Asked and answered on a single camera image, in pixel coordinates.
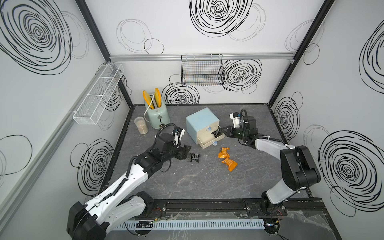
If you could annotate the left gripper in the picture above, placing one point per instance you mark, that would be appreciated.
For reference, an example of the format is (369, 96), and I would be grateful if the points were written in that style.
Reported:
(183, 152)

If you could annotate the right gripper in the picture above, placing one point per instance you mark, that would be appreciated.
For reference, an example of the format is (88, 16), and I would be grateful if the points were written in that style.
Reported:
(229, 133)

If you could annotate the cream drawer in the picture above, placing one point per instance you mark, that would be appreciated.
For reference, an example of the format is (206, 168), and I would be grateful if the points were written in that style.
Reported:
(206, 139)

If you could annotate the blue cream drawer cabinet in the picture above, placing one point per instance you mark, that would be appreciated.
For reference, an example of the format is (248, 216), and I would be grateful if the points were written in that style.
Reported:
(200, 120)

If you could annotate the orange cookie packet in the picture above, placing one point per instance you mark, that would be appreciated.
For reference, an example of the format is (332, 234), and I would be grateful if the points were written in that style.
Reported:
(223, 154)
(230, 163)

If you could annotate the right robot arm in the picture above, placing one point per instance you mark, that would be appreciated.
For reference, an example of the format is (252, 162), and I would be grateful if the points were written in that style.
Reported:
(299, 171)

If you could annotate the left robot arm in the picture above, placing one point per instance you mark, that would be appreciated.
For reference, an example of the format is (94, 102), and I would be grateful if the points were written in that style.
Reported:
(115, 205)

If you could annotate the mint green toaster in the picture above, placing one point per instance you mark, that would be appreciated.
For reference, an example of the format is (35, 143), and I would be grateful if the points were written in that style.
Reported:
(158, 117)

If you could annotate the clear plastic cup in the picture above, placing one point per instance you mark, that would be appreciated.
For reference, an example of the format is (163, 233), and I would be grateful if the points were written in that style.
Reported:
(141, 125)

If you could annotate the yellow toast slice right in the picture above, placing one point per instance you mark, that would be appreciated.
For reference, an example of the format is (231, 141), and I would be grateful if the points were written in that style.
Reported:
(158, 99)

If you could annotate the yellow toast slice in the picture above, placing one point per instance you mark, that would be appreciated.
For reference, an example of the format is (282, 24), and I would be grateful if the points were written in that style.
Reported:
(148, 100)
(158, 99)

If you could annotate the yellow toast slice left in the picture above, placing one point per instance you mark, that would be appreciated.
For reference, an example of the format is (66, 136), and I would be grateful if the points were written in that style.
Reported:
(148, 100)

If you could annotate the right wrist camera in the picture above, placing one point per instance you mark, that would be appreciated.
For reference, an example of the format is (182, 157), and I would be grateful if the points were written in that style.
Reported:
(237, 120)

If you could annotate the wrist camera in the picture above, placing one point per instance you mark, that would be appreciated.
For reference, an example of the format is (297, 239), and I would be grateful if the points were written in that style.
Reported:
(237, 120)
(179, 132)

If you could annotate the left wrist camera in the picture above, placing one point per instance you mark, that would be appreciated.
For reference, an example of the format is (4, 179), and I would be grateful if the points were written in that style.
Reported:
(179, 132)

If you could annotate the black wire wall basket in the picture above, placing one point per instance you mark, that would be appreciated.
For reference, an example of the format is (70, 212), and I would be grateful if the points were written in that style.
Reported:
(201, 70)

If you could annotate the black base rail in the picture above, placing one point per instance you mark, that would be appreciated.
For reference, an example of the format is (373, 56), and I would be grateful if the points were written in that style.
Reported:
(251, 207)

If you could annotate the slotted grey cable duct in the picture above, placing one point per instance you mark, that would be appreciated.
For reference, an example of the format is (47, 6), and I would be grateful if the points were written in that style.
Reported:
(239, 224)

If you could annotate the white mesh wall shelf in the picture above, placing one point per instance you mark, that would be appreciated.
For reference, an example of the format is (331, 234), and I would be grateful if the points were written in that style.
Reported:
(91, 109)

